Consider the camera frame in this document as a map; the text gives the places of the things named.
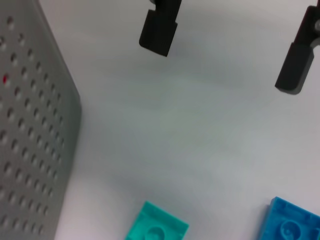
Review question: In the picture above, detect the grey-green perforated storage bin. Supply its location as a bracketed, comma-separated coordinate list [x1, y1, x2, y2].
[0, 0, 83, 240]

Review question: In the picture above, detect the teal square building brick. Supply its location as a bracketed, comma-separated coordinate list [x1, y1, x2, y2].
[124, 200, 190, 240]

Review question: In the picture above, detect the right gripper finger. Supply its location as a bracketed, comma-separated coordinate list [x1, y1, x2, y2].
[274, 4, 320, 95]
[138, 0, 183, 58]

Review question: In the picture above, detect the blue building brick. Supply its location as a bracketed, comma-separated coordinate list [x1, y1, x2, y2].
[258, 196, 320, 240]

